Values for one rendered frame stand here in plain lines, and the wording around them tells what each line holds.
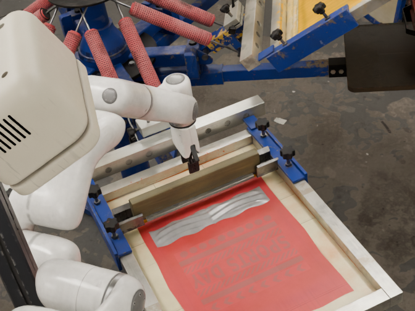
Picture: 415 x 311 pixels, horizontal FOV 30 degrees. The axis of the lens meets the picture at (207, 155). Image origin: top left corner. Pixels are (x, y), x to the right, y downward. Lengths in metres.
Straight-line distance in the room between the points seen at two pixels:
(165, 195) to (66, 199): 0.68
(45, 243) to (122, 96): 0.37
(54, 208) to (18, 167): 0.55
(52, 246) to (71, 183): 0.13
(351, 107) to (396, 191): 0.67
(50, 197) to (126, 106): 0.28
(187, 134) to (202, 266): 0.36
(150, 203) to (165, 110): 0.44
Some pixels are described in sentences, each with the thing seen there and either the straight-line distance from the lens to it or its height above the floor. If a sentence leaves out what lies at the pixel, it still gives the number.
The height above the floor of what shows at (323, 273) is 0.96.
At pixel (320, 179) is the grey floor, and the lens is 3.70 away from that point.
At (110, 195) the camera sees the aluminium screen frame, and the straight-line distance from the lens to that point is 2.33.
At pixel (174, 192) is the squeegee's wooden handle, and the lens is 2.19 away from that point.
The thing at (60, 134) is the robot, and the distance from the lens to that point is 0.99.
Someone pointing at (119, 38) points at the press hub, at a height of 1.09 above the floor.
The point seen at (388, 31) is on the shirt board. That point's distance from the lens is 2.95.
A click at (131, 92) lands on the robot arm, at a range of 1.70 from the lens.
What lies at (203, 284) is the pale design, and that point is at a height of 0.96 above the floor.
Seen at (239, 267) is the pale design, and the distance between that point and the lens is 2.08.
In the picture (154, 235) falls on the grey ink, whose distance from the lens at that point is 2.20.
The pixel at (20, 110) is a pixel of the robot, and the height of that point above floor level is 1.99.
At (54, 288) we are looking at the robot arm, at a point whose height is 1.69.
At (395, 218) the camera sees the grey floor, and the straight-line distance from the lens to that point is 3.52.
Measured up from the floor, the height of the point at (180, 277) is 0.96.
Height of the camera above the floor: 2.53
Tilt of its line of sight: 40 degrees down
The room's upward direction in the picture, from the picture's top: 10 degrees counter-clockwise
